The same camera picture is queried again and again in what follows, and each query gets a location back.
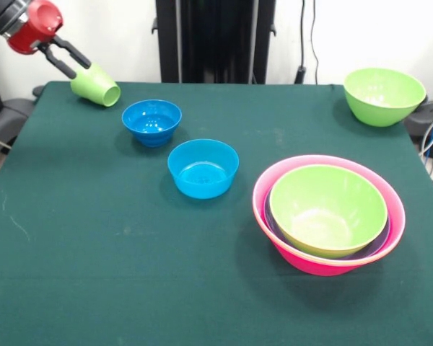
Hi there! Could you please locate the light blue plastic bowl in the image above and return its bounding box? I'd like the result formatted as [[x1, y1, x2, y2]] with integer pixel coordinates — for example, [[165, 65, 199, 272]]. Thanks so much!
[[167, 138, 240, 200]]

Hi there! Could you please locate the green plastic cup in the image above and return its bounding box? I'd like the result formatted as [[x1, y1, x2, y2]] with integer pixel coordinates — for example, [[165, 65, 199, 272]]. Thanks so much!
[[70, 62, 122, 107]]

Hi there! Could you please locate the green plastic bowl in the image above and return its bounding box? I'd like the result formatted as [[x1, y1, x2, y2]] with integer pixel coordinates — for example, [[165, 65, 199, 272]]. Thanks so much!
[[269, 164, 389, 259], [343, 67, 427, 128]]

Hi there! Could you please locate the black pedestal leg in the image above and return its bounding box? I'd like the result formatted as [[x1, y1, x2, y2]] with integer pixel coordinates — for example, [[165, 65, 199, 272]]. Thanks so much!
[[403, 100, 433, 159], [0, 84, 46, 145]]

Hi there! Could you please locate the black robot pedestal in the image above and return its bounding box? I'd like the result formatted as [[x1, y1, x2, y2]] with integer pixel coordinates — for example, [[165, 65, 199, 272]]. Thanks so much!
[[151, 0, 277, 84]]

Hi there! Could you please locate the pink plastic bowl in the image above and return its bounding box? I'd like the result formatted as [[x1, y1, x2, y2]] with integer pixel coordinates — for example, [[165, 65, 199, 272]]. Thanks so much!
[[276, 237, 362, 277], [252, 154, 406, 266]]

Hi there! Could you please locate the dark green table cloth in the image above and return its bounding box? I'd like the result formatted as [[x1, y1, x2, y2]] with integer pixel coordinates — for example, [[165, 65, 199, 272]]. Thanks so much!
[[0, 81, 433, 346]]

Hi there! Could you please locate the dark blue plastic bowl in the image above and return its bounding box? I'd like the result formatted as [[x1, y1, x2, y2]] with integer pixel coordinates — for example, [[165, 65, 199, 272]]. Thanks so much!
[[121, 99, 183, 147]]

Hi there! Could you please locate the black wall cable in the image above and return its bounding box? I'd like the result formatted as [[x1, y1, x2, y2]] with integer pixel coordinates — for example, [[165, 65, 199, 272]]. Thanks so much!
[[294, 0, 319, 86]]

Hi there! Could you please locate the purple plastic bowl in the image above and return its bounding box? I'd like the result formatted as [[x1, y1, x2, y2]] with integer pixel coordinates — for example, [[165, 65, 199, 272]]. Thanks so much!
[[263, 194, 392, 261]]

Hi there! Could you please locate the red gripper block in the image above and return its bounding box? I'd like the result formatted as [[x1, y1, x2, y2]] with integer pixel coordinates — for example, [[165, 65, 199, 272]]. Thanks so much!
[[6, 0, 92, 79]]

